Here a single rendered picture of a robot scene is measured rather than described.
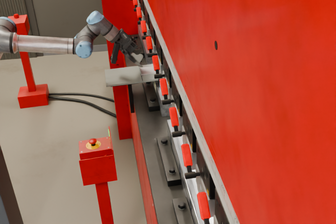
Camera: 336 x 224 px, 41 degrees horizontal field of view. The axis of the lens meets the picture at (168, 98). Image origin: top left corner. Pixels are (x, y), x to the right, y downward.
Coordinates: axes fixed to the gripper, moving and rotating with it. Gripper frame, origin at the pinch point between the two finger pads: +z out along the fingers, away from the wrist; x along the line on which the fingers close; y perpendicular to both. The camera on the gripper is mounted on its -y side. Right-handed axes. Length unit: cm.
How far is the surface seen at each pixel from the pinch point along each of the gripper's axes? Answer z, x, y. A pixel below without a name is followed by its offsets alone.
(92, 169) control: 4, -43, -41
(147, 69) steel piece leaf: 5.9, 0.9, 0.0
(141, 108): 11.7, -16.0, -12.8
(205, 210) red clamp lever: -17, -133, 18
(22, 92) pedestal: 9, 161, -134
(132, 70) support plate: 1.2, 2.8, -5.9
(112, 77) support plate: -5.9, -3.0, -14.4
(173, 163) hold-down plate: 14, -67, -5
